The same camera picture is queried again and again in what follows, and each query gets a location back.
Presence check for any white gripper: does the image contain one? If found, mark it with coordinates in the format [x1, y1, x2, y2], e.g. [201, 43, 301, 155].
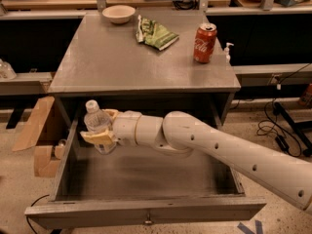
[80, 109, 142, 146]

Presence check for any clear plastic water bottle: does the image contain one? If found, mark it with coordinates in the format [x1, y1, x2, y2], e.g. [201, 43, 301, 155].
[84, 99, 116, 155]

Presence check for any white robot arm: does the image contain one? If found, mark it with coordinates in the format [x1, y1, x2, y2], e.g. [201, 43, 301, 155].
[81, 109, 312, 215]

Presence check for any open grey top drawer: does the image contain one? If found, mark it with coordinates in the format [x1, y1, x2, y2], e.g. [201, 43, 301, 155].
[24, 97, 267, 230]

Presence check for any small metal drawer knob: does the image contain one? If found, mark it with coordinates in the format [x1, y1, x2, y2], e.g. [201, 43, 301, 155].
[144, 214, 153, 226]

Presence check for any small pump dispenser bottle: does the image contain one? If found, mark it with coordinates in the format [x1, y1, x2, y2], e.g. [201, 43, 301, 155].
[224, 42, 234, 64]

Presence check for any brown cardboard box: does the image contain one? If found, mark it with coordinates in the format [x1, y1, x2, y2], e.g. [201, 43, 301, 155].
[12, 96, 67, 177]

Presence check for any green chip bag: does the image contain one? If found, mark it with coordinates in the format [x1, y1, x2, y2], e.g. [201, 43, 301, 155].
[136, 15, 179, 51]

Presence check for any white ceramic bowl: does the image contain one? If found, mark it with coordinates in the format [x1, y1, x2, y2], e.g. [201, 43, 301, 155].
[102, 5, 136, 24]

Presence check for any clear plastic object at left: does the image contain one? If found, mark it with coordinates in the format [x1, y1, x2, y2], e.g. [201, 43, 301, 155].
[0, 59, 17, 81]

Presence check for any red coca-cola can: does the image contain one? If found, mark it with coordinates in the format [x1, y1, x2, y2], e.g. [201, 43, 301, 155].
[193, 22, 217, 63]

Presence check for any orange object at right edge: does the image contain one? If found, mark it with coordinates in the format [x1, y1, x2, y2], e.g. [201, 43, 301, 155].
[298, 84, 312, 107]

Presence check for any black cable under drawer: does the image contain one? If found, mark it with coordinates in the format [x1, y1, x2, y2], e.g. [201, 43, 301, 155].
[25, 194, 51, 234]

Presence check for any black floor cable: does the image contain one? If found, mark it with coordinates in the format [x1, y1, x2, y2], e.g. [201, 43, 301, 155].
[255, 97, 303, 158]

